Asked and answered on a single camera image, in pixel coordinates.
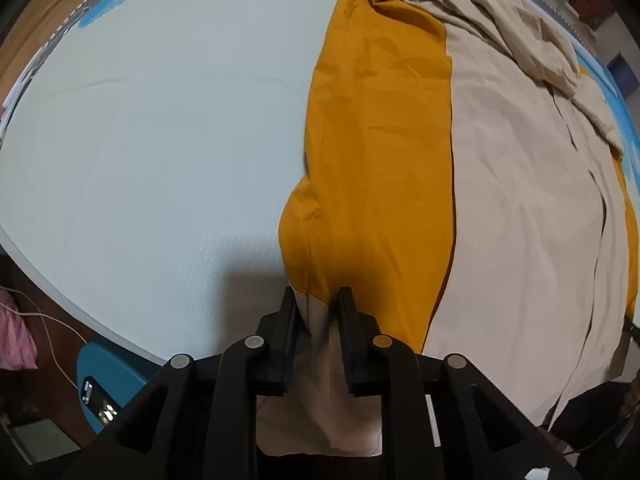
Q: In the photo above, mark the grey storage box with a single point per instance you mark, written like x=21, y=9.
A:
x=40, y=440

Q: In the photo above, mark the pink cloth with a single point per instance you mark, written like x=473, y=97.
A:
x=15, y=332

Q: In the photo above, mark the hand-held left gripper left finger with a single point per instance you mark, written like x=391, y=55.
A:
x=287, y=345

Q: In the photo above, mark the beige and mustard jacket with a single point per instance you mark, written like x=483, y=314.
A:
x=500, y=185

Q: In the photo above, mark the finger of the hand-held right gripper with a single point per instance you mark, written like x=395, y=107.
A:
x=633, y=331

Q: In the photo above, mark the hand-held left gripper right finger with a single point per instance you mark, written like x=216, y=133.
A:
x=350, y=345

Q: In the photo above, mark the bed with light blue sheet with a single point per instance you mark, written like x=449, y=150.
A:
x=150, y=160

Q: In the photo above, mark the dark red cushion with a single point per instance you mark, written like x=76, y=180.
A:
x=595, y=10

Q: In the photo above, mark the black device with display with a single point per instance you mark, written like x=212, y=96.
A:
x=99, y=400

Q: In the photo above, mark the blue round device with display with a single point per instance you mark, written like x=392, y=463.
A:
x=117, y=367

